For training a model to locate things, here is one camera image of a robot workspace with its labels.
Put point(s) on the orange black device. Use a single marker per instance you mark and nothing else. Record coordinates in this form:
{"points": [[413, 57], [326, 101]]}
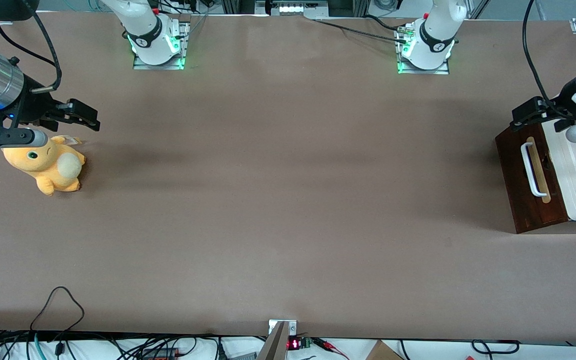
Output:
{"points": [[160, 354]]}

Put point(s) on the red clip leads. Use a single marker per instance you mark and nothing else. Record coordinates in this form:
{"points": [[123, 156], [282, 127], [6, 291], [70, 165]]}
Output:
{"points": [[330, 346]]}

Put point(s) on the small metal bracket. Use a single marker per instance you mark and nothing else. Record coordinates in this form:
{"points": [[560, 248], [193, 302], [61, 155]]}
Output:
{"points": [[273, 326]]}

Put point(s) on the aluminium camera pole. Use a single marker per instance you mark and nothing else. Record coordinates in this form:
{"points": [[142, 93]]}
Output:
{"points": [[274, 347]]}

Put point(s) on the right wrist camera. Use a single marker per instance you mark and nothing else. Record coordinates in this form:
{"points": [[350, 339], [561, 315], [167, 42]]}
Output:
{"points": [[13, 138]]}

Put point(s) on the yellow plush toy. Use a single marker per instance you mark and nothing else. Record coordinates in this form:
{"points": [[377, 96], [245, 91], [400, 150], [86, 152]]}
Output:
{"points": [[50, 165]]}

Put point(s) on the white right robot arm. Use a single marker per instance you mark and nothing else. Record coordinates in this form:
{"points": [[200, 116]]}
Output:
{"points": [[155, 40]]}

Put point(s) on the red LED display module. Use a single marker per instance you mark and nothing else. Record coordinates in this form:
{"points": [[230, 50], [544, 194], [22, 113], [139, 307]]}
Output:
{"points": [[294, 344]]}

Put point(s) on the dark wood drawer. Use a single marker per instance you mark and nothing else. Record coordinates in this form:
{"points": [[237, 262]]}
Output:
{"points": [[513, 175]]}

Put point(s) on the brown cardboard piece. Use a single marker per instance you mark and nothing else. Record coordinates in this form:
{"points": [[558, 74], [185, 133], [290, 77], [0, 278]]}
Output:
{"points": [[383, 351]]}

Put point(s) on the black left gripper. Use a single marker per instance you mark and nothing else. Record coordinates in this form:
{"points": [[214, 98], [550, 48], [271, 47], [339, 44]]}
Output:
{"points": [[561, 103]]}

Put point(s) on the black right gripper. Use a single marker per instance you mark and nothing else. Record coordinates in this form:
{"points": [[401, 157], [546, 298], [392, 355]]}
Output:
{"points": [[32, 107]]}

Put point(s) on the white power strip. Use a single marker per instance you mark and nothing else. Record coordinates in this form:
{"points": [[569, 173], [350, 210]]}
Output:
{"points": [[298, 7]]}

